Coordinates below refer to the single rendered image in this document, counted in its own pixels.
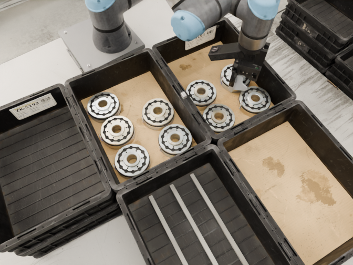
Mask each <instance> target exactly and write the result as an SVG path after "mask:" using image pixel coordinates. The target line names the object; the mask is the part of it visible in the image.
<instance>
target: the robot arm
mask: <svg viewBox="0 0 353 265"><path fill-rule="evenodd" d="M141 1H143V0H85V4H86V6H87V8H88V12H89V15H90V18H91V21H92V24H93V31H92V40H93V43H94V45H95V47H96V49H98V50H99V51H101V52H103V53H107V54H114V53H119V52H121V51H123V50H125V49H126V48H128V47H129V45H130V44H131V41H132V35H131V30H130V28H129V27H128V25H127V24H126V22H125V21H124V17H123V13H124V12H126V11H127V10H129V9H130V8H132V7H134V6H135V5H137V4H138V3H140V2H141ZM280 1H281V0H166V2H167V3H168V4H169V6H170V8H171V9H172V10H173V12H174V14H173V15H172V17H171V26H172V27H173V31H174V33H175V34H176V35H177V37H178V38H179V39H181V40H183V41H186V42H189V41H192V40H194V39H195V38H197V37H198V36H200V35H202V34H203V33H204V32H205V31H206V30H207V29H208V28H210V27H211V26H212V25H214V24H215V23H216V22H218V21H219V20H220V19H222V18H223V17H224V16H225V15H227V14H228V13H230V14H232V15H233V16H235V17H236V18H239V19H240V20H242V26H241V30H240V34H239V37H238V43H230V44H223V45H216V46H212V47H211V49H210V51H209V53H208V56H209V58H210V60H211V61H216V60H225V59H235V61H234V64H233V67H232V74H231V78H230V82H229V90H230V92H231V93H232V91H233V90H242V91H246V90H247V86H246V85H245V84H243V77H242V76H241V75H243V76H245V77H248V78H249V80H251V81H254V82H256V81H257V78H258V76H259V73H260V71H261V68H262V65H263V62H264V60H265V57H266V54H267V52H268V49H269V46H270V43H268V42H266V41H267V38H268V35H269V32H270V30H271V27H272V24H273V21H274V19H275V16H276V15H277V12H278V7H279V3H280ZM263 48H264V49H263ZM256 75H257V77H256ZM253 76H254V77H256V78H252V77H253ZM236 78H237V81H236Z"/></svg>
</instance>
